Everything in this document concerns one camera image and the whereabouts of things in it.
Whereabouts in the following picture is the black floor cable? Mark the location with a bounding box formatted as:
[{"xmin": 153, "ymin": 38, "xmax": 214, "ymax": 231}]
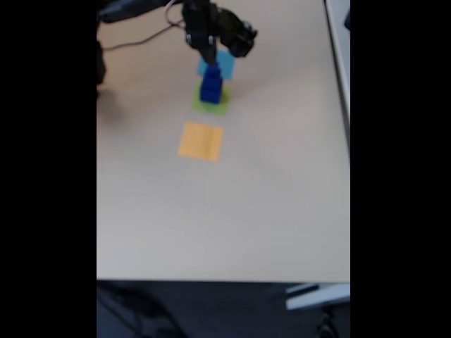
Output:
[{"xmin": 97, "ymin": 283, "xmax": 184, "ymax": 338}]

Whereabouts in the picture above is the white table foot bar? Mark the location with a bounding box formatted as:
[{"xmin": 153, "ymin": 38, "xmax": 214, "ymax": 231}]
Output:
[{"xmin": 284, "ymin": 283, "xmax": 351, "ymax": 311}]

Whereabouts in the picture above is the orange paper square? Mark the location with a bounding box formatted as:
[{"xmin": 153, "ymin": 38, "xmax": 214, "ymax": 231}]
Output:
[{"xmin": 178, "ymin": 121, "xmax": 225, "ymax": 163}]

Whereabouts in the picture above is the green paper square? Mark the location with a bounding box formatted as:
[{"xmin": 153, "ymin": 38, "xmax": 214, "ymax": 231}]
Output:
[{"xmin": 190, "ymin": 82, "xmax": 233, "ymax": 117}]

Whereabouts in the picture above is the blue paper square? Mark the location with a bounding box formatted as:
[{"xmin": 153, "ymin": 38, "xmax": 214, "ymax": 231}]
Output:
[{"xmin": 197, "ymin": 49, "xmax": 237, "ymax": 82}]

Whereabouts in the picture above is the large blue cube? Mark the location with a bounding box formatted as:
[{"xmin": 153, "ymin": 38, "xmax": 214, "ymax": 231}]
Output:
[{"xmin": 199, "ymin": 82, "xmax": 224, "ymax": 106}]

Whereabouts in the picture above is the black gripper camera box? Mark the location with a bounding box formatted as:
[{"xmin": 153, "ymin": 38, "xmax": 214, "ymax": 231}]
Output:
[{"xmin": 218, "ymin": 15, "xmax": 259, "ymax": 59}]

